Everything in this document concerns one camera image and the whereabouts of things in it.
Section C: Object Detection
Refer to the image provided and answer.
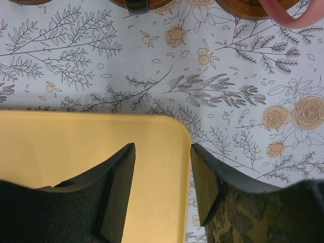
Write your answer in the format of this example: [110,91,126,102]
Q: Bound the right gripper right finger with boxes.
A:
[190,144,323,242]

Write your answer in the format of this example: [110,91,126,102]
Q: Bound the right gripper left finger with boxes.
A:
[1,143,136,242]

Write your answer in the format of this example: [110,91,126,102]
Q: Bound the brown wooden coaster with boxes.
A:
[216,1,309,20]
[9,0,51,6]
[110,0,171,10]

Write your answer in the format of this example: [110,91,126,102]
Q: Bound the cream mug pink outside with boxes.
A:
[259,0,323,29]

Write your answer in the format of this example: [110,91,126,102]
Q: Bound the purple mug black handle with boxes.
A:
[124,0,149,15]

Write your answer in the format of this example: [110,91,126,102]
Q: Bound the yellow plastic tray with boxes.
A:
[1,110,191,242]

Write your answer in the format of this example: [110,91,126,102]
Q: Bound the floral tablecloth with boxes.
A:
[1,1,323,242]

